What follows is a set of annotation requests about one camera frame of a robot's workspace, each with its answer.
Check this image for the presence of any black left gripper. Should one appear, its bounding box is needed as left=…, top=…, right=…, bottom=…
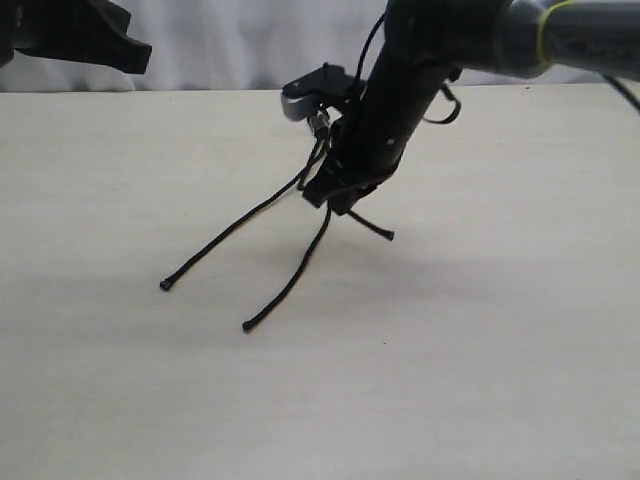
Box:
left=1, top=1, right=152, bottom=75

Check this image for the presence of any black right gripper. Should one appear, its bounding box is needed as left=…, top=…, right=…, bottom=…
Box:
left=302, top=1, right=506, bottom=216

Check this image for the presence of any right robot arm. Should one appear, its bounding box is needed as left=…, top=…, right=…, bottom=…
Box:
left=282, top=1, right=639, bottom=215

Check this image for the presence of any white curtain backdrop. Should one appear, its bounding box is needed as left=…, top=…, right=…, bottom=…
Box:
left=0, top=0, right=640, bottom=94

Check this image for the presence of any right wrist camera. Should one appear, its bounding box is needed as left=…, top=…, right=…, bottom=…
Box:
left=280, top=63, right=355, bottom=122

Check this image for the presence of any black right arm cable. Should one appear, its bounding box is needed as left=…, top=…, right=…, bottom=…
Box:
left=344, top=9, right=461, bottom=126

